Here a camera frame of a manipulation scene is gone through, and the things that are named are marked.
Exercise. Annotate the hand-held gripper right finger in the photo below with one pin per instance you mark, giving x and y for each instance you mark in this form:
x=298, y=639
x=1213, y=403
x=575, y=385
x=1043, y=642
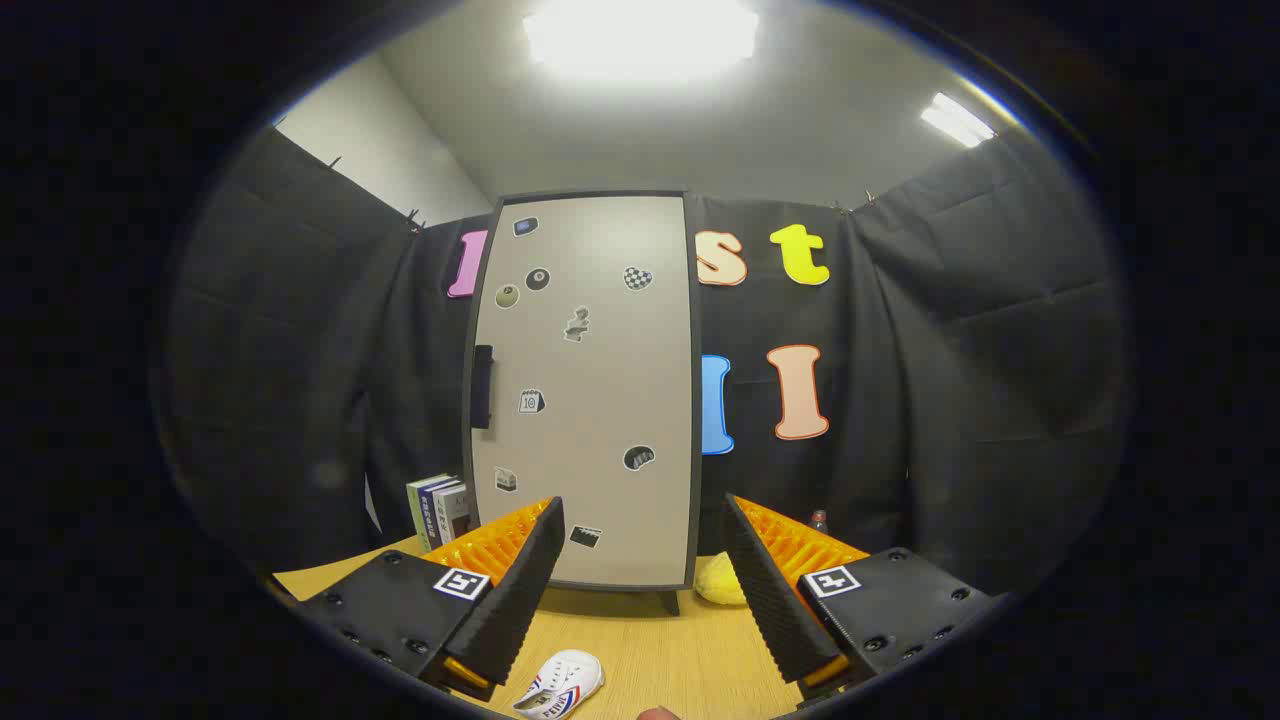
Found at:
x=765, y=590

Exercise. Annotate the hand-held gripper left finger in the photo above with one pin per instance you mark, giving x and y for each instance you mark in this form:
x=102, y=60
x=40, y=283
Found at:
x=520, y=590

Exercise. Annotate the white canvas shoe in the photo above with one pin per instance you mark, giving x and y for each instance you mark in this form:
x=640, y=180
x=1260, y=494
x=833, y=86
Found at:
x=565, y=675

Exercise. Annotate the dark grey shoe cabinet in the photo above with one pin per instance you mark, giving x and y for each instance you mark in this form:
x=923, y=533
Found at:
x=668, y=603

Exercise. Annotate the yellow plush toy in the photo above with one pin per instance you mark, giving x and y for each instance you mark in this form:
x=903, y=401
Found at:
x=718, y=582

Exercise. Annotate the blue spine book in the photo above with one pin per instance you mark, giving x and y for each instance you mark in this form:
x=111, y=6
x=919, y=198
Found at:
x=435, y=512

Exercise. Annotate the green spine book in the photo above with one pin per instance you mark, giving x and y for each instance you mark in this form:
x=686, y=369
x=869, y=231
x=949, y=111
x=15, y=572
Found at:
x=417, y=510

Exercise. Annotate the black backdrop cloth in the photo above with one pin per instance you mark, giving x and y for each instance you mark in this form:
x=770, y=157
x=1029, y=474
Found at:
x=950, y=400

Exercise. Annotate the narrow ceiling light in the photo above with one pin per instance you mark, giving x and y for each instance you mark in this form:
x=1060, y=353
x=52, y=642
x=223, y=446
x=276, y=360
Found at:
x=955, y=120

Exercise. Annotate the large ceiling light panel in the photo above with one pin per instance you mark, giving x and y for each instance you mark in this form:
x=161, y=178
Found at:
x=640, y=35

